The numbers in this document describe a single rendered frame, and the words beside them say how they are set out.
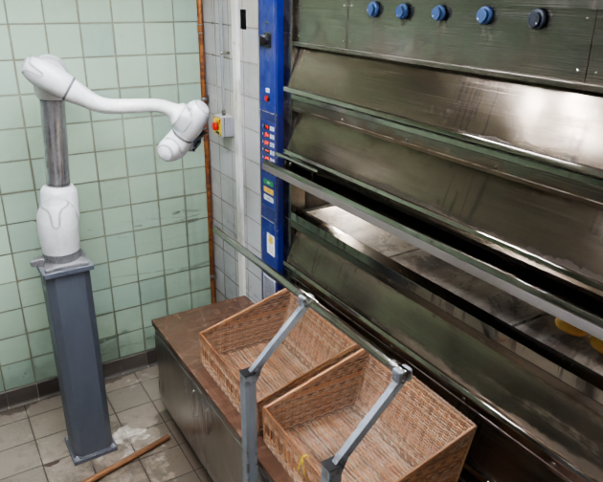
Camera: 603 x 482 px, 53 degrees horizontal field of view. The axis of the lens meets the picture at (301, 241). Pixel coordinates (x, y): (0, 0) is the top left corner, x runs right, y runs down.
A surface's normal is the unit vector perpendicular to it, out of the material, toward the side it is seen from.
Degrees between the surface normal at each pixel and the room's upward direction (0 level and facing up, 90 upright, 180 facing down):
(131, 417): 0
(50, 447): 0
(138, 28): 90
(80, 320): 90
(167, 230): 90
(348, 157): 70
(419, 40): 90
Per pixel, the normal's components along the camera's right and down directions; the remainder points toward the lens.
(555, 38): -0.85, 0.19
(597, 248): -0.78, -0.15
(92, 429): 0.55, 0.33
